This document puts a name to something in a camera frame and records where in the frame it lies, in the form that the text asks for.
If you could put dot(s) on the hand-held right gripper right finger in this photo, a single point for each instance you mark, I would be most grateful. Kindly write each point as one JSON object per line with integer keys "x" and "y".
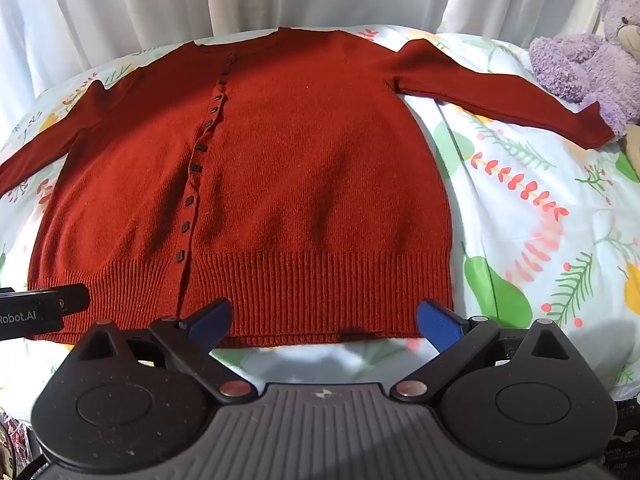
{"x": 440, "y": 323}

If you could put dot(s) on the floral bedsheet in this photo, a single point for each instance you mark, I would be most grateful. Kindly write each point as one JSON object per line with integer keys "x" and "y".
{"x": 525, "y": 220}

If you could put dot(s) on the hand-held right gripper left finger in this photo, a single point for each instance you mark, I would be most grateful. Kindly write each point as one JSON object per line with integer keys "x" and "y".
{"x": 211, "y": 318}

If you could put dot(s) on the red knit cardigan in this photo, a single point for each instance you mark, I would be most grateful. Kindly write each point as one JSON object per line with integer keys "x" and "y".
{"x": 300, "y": 170}

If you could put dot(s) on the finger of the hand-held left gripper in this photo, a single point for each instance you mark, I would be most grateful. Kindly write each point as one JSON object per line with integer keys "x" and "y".
{"x": 67, "y": 299}

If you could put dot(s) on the white curtain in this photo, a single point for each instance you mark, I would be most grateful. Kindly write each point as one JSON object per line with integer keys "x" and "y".
{"x": 200, "y": 5}

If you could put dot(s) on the purple teddy bear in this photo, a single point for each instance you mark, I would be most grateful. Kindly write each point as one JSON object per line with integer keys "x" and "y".
{"x": 585, "y": 65}

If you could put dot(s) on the dark patterned cloth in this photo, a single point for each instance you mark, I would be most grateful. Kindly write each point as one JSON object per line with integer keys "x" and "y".
{"x": 12, "y": 445}

